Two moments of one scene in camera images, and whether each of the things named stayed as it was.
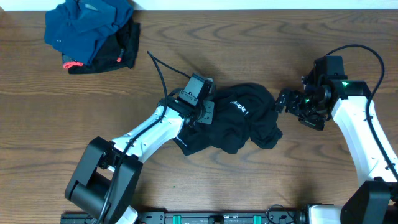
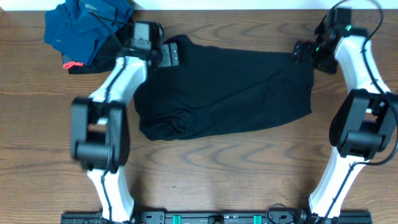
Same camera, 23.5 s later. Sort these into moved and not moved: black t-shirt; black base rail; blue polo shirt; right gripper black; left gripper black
Moved: right gripper black; left gripper black; black t-shirt
Not moved: black base rail; blue polo shirt
